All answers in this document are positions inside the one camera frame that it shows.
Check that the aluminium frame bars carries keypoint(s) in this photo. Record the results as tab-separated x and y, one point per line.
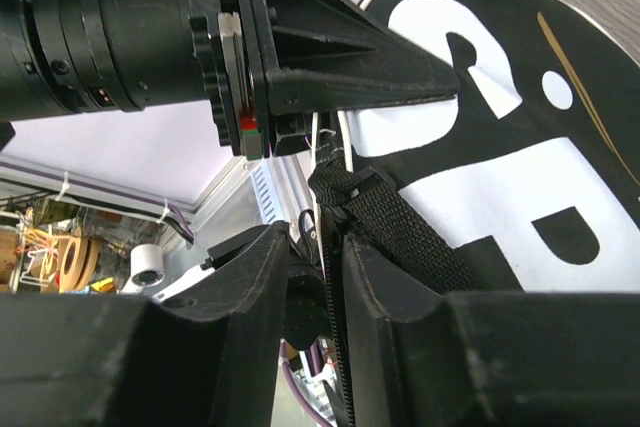
229	207

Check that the white slotted cable duct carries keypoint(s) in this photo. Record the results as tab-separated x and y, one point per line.
266	195

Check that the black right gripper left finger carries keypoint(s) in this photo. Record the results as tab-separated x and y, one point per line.
206	357

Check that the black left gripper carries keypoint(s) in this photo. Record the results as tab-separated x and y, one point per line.
72	57

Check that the black racket bag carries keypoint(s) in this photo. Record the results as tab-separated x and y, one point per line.
526	180

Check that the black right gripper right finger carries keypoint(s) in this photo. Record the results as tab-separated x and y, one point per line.
485	358

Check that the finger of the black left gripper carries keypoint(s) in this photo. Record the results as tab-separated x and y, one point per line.
324	55

